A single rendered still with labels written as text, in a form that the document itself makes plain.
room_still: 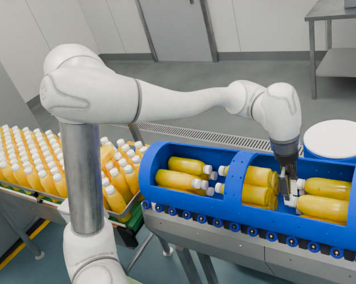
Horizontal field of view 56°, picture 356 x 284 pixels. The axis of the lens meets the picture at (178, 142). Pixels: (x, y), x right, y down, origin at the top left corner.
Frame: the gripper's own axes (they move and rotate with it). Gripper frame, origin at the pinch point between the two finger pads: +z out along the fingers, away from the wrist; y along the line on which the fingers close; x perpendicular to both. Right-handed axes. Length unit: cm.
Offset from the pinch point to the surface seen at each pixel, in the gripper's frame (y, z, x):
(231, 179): -3.3, -5.3, 19.7
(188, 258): -2, 63, 58
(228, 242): -7.9, 27.8, 25.4
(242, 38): 342, 80, 159
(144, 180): -8, -1, 59
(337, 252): -5.8, 18.6, -15.9
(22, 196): -17, 26, 156
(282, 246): -6.4, 22.9, 3.0
